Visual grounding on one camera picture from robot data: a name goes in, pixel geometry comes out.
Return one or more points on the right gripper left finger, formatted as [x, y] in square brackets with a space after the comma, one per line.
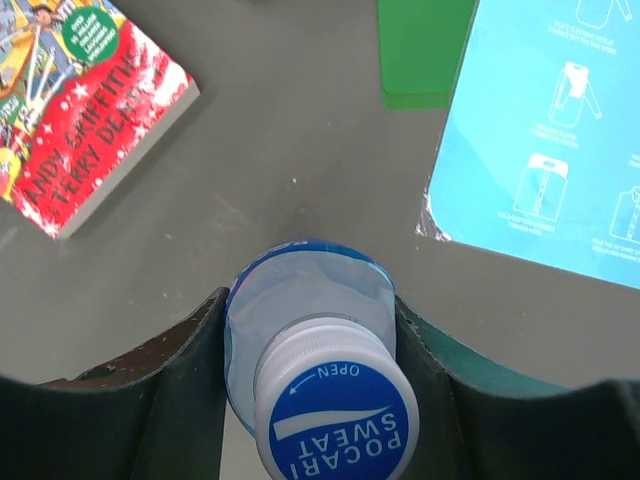
[155, 412]

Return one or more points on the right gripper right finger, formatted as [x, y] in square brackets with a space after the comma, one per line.
[481, 420]

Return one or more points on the clear water bottle blue cap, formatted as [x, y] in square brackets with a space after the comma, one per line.
[310, 364]

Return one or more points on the teal folding board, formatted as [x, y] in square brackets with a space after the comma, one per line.
[539, 155]

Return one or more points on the red illustrated book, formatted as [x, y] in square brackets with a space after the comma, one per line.
[85, 94]

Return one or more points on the green plastic board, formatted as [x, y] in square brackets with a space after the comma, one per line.
[420, 46]

